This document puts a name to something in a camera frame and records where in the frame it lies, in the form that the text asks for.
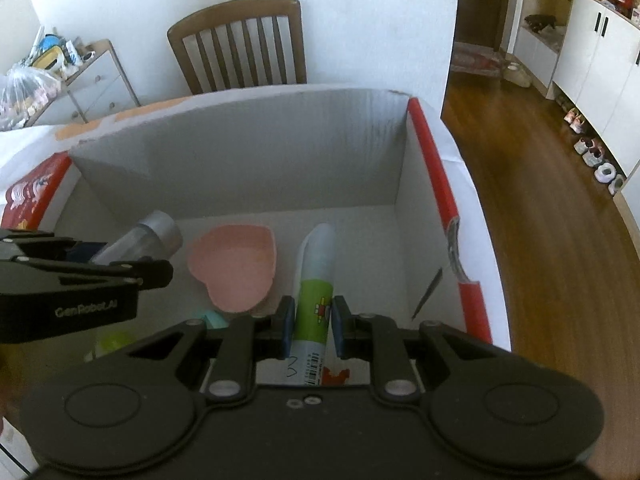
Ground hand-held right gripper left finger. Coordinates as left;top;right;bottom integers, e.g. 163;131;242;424
125;296;296;403

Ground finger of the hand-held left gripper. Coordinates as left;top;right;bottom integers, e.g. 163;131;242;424
0;256;174;291
0;229;108;262

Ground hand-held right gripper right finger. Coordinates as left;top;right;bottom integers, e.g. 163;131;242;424
331;296;503;403

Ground small spice jar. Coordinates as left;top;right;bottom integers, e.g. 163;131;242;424
90;210;183;266

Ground white pen with green label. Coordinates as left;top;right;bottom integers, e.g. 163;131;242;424
292;222;335;388

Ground pink heart-shaped dish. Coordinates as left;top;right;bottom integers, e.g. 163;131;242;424
187;225;278;313

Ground red cardboard box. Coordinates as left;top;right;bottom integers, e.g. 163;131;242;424
42;87;513;391

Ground white cardboard box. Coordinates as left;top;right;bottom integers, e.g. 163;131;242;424
0;91;513;353

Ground white drawer cabinet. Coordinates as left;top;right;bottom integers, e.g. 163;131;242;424
30;39;141;126

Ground clear plastic bag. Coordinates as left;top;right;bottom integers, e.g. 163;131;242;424
0;65;63;131

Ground blue and yellow package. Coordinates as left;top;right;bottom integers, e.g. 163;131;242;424
30;34;68;71

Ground brown wooden chair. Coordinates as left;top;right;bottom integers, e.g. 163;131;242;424
166;0;308;96

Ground patterned floor rug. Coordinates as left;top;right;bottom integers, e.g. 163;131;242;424
450;42;506;78

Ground row of shoes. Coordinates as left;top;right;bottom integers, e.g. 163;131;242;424
555;95;628;196

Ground white wall cabinet unit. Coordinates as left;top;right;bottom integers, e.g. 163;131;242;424
510;0;640;181

